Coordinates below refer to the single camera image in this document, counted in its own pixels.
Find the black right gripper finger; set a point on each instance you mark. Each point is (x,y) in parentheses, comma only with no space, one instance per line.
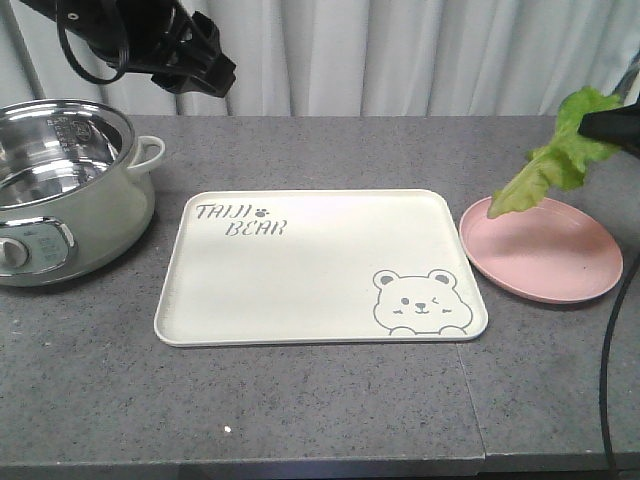
(618,126)

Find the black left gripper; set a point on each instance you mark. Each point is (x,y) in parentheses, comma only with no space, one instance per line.
(181,51)

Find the green lettuce leaf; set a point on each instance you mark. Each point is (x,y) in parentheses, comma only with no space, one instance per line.
(563,162)

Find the pink round plate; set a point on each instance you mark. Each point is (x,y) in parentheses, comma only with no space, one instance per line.
(552,253)

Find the cream bear serving tray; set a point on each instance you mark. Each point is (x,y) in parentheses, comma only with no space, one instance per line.
(318,266)

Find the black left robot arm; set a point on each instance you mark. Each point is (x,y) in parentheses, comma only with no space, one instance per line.
(98,23)

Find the white blender appliance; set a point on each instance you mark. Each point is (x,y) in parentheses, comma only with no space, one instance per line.
(628,88)

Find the green electric cooking pot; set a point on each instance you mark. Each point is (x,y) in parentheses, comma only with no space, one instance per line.
(76,190)

